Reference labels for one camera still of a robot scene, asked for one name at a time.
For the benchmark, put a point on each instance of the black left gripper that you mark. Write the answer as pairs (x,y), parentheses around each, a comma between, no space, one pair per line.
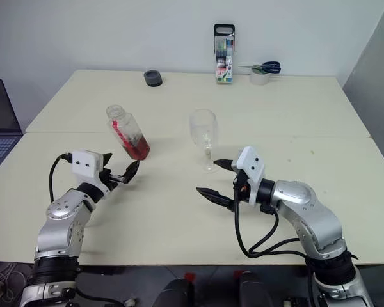
(110,179)

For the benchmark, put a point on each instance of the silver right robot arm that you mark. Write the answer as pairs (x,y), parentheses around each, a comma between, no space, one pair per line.
(313,217)

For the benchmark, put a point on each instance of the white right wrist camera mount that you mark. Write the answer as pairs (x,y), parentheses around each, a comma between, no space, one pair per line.
(252,166)

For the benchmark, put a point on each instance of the black round container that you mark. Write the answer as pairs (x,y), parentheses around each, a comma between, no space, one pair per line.
(153,79)

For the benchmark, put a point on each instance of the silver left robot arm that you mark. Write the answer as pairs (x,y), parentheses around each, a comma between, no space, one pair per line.
(60,230)

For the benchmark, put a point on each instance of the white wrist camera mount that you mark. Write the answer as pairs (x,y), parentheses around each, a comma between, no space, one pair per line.
(84,163)
(252,166)

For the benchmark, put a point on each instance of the dark grey laptop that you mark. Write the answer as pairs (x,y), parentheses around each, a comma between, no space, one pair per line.
(0,108)

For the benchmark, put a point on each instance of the plastic bottle with red liquid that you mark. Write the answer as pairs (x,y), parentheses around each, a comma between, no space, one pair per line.
(137,147)

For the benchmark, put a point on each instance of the dark rounded shape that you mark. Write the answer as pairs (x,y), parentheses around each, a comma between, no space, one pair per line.
(174,292)
(254,291)

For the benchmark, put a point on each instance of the clear wine glass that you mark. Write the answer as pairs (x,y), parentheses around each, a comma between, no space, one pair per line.
(201,128)

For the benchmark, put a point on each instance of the marker pen pack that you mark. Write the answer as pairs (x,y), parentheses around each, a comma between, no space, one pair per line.
(224,60)

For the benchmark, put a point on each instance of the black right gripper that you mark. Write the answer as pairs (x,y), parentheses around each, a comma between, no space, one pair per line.
(241,185)

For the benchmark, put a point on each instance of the small white floor object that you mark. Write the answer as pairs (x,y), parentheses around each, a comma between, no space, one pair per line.
(132,302)

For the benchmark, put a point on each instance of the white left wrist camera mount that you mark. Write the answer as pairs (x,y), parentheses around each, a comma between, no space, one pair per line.
(84,163)

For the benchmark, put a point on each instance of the clear tape roll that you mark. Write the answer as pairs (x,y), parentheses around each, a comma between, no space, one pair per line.
(258,80)

